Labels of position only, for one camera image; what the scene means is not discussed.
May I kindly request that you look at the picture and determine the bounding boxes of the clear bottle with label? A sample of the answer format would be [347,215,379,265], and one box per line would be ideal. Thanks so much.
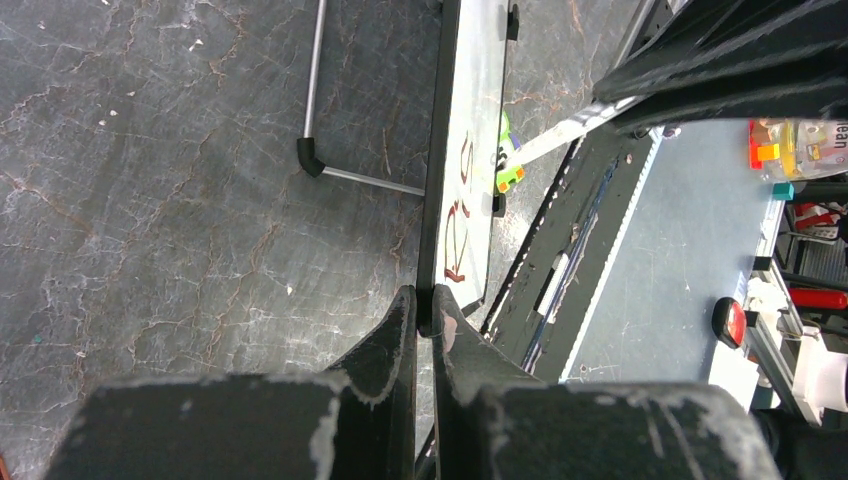
[748,119,847,182]

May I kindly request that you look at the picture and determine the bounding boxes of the white marker brown cap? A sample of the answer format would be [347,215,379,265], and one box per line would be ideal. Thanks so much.
[509,95,645,166]

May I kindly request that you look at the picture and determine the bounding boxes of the green owl number block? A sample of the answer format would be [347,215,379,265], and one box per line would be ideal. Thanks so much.
[495,110,525,195]

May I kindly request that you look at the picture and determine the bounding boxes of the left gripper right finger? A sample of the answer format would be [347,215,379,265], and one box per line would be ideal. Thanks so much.
[431,286,779,479]

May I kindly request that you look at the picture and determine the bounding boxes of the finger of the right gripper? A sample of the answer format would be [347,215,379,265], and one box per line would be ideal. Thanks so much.
[593,0,847,102]
[612,75,847,132]

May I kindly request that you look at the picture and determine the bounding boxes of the white whiteboard black frame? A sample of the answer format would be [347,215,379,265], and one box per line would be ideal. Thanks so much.
[296,0,521,333]

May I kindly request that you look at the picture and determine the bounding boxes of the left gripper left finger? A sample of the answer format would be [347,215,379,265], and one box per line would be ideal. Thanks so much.
[47,286,417,479]

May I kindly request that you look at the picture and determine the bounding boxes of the red fire extinguisher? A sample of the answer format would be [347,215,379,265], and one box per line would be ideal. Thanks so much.
[789,288,847,310]

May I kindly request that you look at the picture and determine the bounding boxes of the red emergency stop button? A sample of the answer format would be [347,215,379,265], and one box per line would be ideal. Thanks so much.
[711,297,747,349]

